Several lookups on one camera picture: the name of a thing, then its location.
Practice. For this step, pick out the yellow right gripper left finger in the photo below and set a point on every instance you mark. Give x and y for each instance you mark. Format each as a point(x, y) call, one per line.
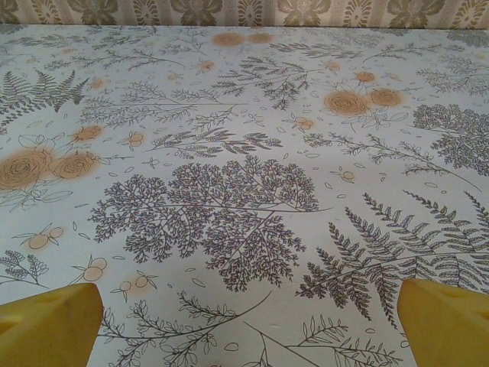
point(46, 329)

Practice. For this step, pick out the floral tablecloth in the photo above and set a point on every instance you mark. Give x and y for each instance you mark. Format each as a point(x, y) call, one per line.
point(244, 172)

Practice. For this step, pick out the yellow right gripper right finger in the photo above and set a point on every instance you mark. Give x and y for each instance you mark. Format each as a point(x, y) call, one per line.
point(451, 329)

